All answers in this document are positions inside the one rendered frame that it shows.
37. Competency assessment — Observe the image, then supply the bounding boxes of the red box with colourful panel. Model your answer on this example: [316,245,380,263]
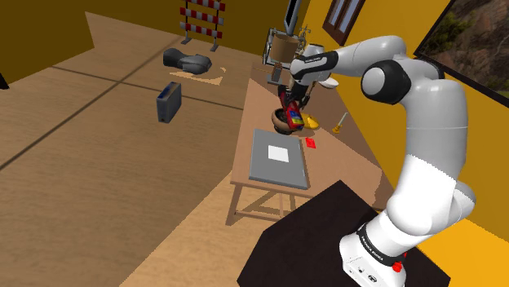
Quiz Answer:
[279,91,306,131]

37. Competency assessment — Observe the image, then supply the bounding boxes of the yellow bowl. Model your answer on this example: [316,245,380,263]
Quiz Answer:
[299,113,321,131]

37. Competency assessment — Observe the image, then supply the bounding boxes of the white bowl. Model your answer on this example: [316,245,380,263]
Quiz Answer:
[320,75,340,90]

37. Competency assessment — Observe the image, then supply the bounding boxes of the brown bowl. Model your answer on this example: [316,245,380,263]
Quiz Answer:
[271,108,298,135]

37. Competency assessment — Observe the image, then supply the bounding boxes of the lamp with brown shade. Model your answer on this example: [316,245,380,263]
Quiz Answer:
[267,33,300,86]

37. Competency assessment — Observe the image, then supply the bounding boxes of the yellow candle holder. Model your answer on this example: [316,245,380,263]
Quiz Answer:
[332,112,350,135]

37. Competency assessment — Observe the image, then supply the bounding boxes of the grey flat screen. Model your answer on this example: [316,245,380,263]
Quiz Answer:
[283,0,303,36]

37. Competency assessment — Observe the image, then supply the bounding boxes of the grey closed laptop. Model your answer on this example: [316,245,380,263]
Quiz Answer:
[248,127,310,191]

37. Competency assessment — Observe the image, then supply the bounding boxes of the wooden table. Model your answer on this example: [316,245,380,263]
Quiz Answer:
[225,59,396,227]

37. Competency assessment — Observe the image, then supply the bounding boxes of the brown framed window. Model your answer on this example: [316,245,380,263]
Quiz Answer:
[321,0,367,47]

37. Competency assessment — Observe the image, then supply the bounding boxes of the dark grey bag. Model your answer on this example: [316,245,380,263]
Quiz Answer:
[162,47,214,76]

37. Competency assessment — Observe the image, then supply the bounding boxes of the red and white barrier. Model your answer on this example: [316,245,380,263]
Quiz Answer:
[179,0,227,53]

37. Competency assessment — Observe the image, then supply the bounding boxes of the dark grey blue box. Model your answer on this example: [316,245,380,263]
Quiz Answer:
[155,81,183,125]

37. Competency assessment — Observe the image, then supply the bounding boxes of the dark robot stand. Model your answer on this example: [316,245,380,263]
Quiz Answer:
[237,179,452,287]

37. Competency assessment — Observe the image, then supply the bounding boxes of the black framed landscape picture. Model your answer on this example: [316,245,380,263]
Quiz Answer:
[413,0,509,99]

